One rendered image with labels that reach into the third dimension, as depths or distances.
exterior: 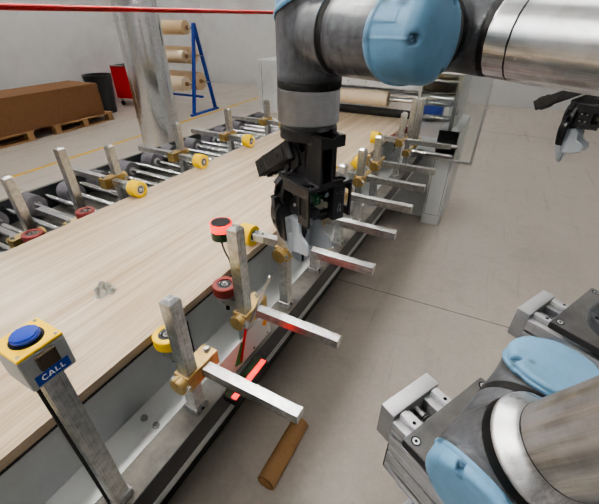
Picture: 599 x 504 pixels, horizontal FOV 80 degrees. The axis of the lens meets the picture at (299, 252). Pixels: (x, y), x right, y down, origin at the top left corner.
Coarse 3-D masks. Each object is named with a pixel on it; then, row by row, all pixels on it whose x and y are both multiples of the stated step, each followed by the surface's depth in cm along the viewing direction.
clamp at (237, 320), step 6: (252, 294) 117; (252, 300) 115; (264, 300) 116; (252, 306) 112; (234, 312) 110; (252, 312) 111; (234, 318) 108; (240, 318) 108; (246, 318) 109; (234, 324) 110; (240, 324) 108; (240, 330) 110
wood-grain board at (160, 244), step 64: (384, 128) 281; (192, 192) 178; (256, 192) 178; (0, 256) 130; (64, 256) 130; (128, 256) 130; (192, 256) 130; (0, 320) 103; (64, 320) 103; (128, 320) 103; (0, 384) 85; (0, 448) 72
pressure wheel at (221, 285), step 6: (216, 282) 117; (222, 282) 116; (228, 282) 117; (216, 288) 114; (222, 288) 114; (228, 288) 114; (216, 294) 114; (222, 294) 114; (228, 294) 114; (228, 306) 121
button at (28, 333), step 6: (18, 330) 54; (24, 330) 54; (30, 330) 54; (36, 330) 54; (12, 336) 53; (18, 336) 53; (24, 336) 53; (30, 336) 53; (36, 336) 54; (12, 342) 53; (18, 342) 52; (24, 342) 53; (30, 342) 53
